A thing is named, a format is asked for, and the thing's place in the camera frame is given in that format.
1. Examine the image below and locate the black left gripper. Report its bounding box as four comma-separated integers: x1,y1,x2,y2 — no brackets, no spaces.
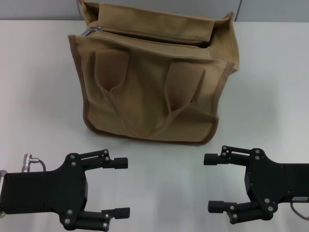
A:
0,152,131,230

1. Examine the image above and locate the thin gripper cable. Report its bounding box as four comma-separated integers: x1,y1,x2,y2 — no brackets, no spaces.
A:
33,158,47,173
289,203,309,218

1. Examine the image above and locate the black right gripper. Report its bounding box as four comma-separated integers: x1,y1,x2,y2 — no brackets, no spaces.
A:
204,145,309,225

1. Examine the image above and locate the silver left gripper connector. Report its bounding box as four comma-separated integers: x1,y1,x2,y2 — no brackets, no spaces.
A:
22,152,35,173

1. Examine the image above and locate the thin left gripper cable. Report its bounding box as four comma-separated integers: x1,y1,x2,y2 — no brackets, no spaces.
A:
33,158,47,173

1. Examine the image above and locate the silver metal zipper pull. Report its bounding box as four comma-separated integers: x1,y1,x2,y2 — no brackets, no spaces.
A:
81,26,103,37

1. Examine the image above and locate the khaki canvas food bag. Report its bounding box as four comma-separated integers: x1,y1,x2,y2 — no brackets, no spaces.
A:
67,0,241,147

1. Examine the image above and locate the thin right gripper cable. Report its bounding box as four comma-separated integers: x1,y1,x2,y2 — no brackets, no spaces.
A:
289,203,309,218

